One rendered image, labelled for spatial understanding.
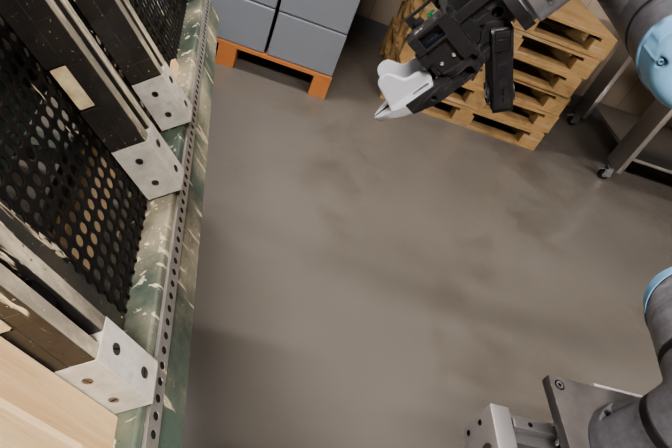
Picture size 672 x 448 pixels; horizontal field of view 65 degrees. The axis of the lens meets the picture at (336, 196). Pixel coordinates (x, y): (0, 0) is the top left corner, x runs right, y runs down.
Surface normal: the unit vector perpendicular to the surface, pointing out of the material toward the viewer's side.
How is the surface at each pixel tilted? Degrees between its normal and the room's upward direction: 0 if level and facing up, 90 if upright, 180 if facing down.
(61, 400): 54
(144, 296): 37
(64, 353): 90
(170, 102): 90
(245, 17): 90
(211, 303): 0
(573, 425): 0
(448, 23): 90
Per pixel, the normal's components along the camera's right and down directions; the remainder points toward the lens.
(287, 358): 0.33, -0.72
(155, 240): -0.29, -0.68
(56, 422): 0.95, -0.30
